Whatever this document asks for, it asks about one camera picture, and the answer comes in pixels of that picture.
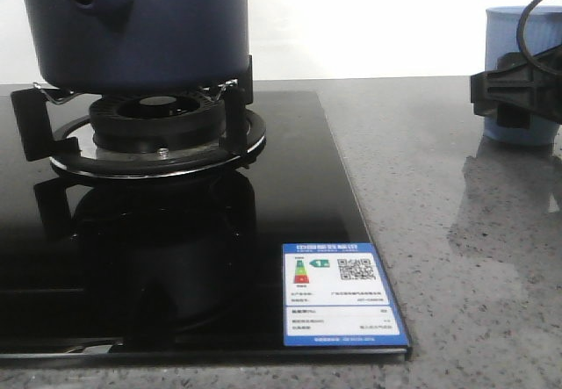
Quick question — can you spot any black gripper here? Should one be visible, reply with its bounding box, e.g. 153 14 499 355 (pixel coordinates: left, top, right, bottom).
470 46 561 129

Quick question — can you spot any light blue ribbed cup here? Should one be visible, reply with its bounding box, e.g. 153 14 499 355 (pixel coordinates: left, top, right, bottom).
484 5 561 146

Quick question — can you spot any dark blue cooking pot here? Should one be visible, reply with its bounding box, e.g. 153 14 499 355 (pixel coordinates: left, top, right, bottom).
24 0 249 94

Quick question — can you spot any black pot support grate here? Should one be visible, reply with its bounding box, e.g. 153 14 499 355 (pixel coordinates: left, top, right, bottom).
11 66 266 181

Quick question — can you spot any blue energy label sticker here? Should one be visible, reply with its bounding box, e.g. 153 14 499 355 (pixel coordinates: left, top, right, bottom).
282 242 409 348

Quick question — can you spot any black gas burner head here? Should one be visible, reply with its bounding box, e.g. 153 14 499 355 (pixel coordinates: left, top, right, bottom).
89 92 226 154

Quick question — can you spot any black glass gas stove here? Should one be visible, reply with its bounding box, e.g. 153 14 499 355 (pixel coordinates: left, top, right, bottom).
1 91 412 367

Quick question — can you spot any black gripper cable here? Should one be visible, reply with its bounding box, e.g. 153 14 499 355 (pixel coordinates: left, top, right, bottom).
516 0 562 75

